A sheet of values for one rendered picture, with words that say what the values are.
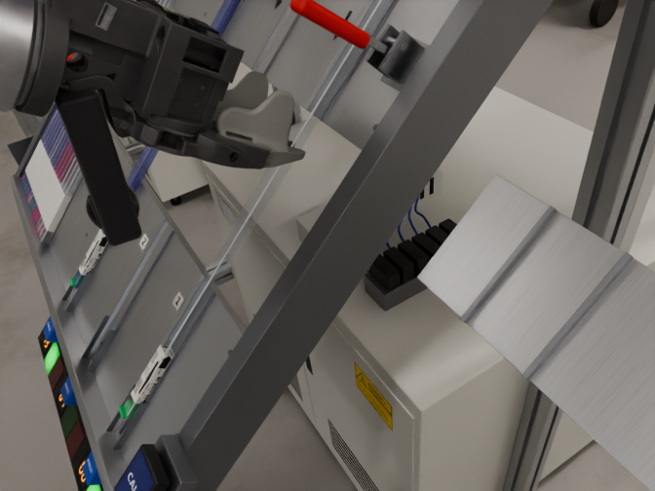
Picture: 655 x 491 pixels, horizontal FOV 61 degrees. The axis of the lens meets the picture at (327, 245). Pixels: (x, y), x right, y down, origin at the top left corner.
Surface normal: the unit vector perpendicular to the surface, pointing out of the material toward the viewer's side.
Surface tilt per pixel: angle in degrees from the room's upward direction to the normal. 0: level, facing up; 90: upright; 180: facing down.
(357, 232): 90
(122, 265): 45
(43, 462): 0
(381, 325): 0
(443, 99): 90
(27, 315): 0
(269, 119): 90
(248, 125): 90
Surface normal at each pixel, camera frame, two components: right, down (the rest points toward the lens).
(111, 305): -0.66, -0.24
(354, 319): -0.10, -0.74
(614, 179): -0.85, 0.41
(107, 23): 0.52, 0.53
